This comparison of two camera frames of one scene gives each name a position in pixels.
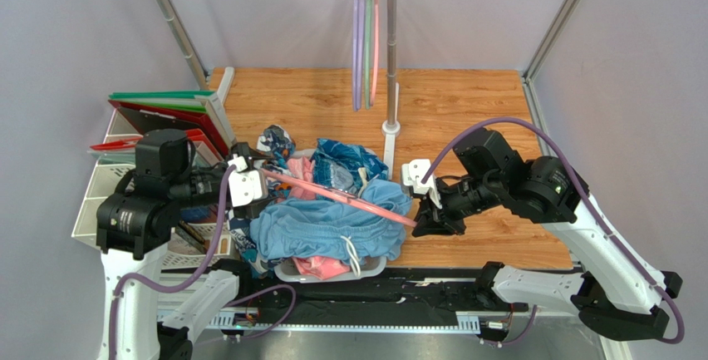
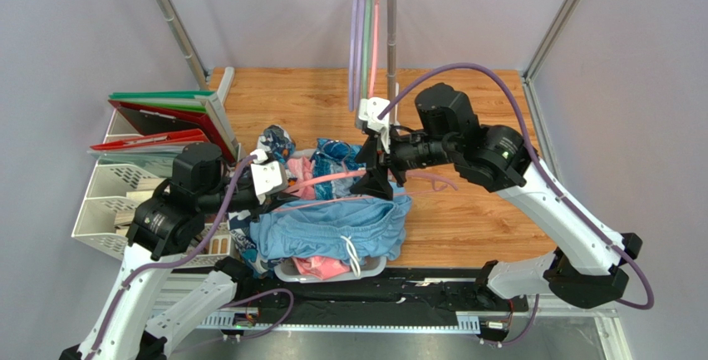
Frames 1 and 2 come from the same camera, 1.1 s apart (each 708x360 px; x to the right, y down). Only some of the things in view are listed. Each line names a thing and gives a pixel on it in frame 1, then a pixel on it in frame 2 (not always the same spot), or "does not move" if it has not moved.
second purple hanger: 360,43 does not move
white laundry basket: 285,269 does not move
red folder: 145,117 does not move
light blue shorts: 308,227 does not move
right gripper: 434,219 -> 384,159
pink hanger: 341,194 -> 350,175
